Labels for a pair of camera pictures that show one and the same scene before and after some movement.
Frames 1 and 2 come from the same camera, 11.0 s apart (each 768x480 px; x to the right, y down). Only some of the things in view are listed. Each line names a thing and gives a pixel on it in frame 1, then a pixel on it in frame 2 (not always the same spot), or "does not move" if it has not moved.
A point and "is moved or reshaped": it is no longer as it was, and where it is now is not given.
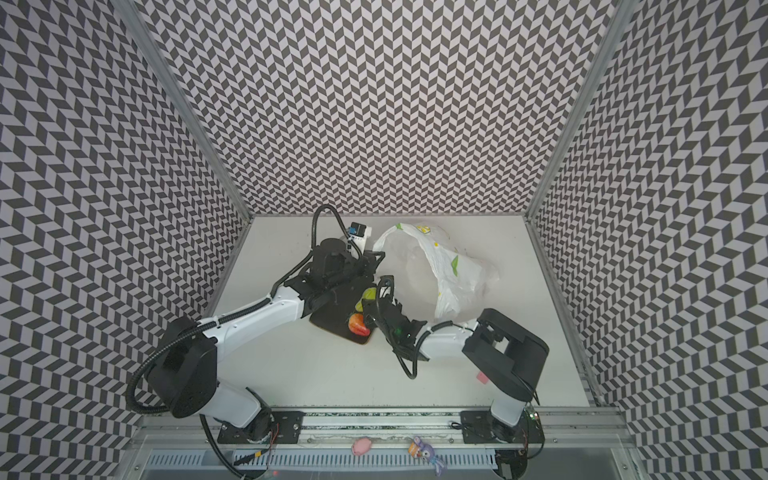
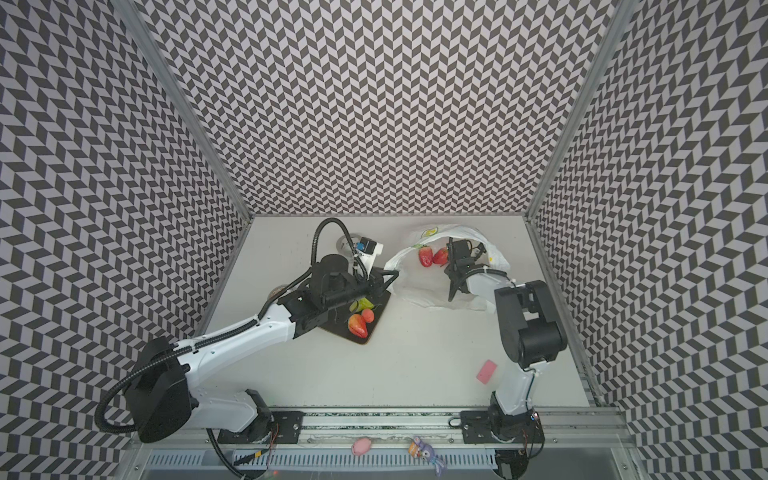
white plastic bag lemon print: (432, 276) is moved or reshaped
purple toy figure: (421, 450) does not move
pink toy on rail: (361, 446) does not move
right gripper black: (389, 309) -> (459, 264)
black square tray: (333, 313) does not move
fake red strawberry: (356, 325) does not move
